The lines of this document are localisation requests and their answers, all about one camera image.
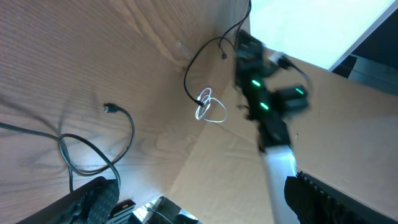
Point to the dark window frame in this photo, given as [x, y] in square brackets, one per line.
[372, 59]

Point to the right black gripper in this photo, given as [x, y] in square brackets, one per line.
[252, 66]

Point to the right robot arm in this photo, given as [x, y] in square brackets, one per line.
[269, 108]

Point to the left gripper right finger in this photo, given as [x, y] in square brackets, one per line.
[314, 202]

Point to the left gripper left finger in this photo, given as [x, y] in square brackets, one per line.
[91, 203]

